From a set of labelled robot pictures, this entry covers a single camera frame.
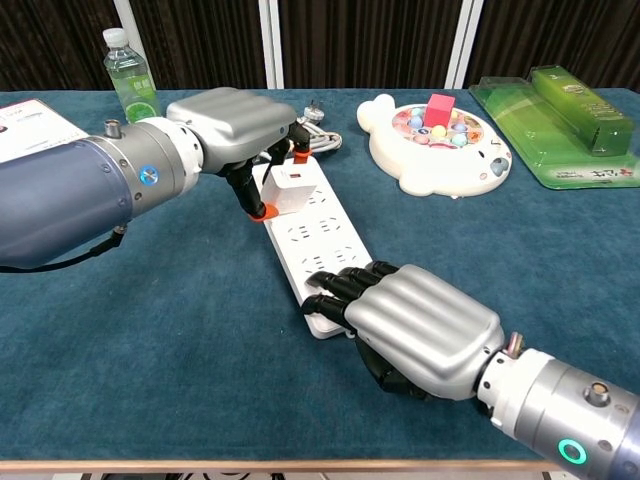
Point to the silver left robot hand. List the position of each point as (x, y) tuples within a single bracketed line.
[(235, 125)]

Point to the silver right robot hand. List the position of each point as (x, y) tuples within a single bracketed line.
[(425, 330)]

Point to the white cube charger adapter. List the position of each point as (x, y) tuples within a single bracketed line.
[(292, 195)]

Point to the white power strip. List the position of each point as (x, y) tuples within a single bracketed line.
[(320, 240)]

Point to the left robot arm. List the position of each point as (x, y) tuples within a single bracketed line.
[(75, 190)]

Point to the clear green-label water bottle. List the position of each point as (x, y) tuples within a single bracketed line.
[(132, 75)]

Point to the cream seal-shaped fishing toy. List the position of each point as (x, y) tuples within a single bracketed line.
[(440, 170)]

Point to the white cardboard box red logo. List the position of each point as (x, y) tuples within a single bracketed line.
[(35, 125)]

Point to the red cube block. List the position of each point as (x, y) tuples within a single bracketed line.
[(440, 110)]

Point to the green plastic blister package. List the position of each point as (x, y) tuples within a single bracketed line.
[(530, 135)]

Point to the teal tablecloth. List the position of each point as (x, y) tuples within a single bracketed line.
[(150, 350)]

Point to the green rectangular box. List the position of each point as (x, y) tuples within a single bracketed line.
[(580, 110)]

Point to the white frame post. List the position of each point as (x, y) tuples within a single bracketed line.
[(270, 45), (462, 45), (124, 15)]

